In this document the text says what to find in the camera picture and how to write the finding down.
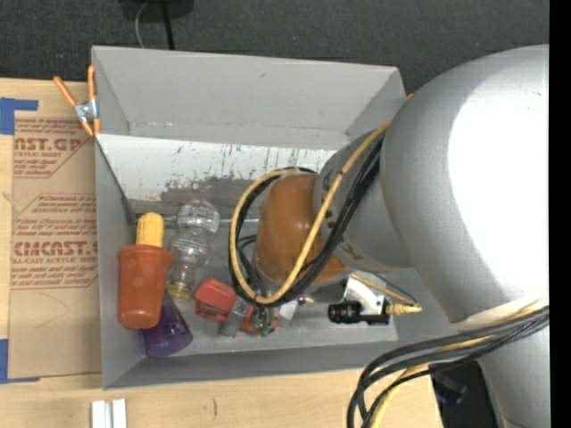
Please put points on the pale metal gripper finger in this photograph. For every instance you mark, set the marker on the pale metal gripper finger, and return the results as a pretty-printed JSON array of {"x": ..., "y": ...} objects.
[{"x": 234, "y": 319}]

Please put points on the red-orange toy box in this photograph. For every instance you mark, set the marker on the red-orange toy box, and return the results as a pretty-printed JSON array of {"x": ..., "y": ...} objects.
[{"x": 214, "y": 299}]

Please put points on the purple plastic cup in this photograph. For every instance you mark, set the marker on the purple plastic cup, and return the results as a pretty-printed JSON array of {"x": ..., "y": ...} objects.
[{"x": 169, "y": 332}]

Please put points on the clear plastic bottle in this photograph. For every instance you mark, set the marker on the clear plastic bottle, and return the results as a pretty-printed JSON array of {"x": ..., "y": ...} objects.
[{"x": 192, "y": 243}]

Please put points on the orange plastic cup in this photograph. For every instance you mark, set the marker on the orange plastic cup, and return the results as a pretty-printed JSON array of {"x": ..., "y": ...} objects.
[{"x": 142, "y": 283}]

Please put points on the yellow toy corn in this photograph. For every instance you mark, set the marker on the yellow toy corn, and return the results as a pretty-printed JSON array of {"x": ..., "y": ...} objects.
[{"x": 150, "y": 229}]

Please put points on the brown cardboard board, red print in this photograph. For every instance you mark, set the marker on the brown cardboard board, red print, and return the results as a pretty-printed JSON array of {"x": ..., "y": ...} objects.
[{"x": 53, "y": 239}]

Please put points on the grey metal bin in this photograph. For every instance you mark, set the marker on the grey metal bin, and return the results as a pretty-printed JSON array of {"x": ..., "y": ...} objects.
[{"x": 232, "y": 101}]

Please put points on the black cylinder on white bracket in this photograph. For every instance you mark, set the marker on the black cylinder on white bracket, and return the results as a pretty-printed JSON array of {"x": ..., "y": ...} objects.
[{"x": 345, "y": 312}]

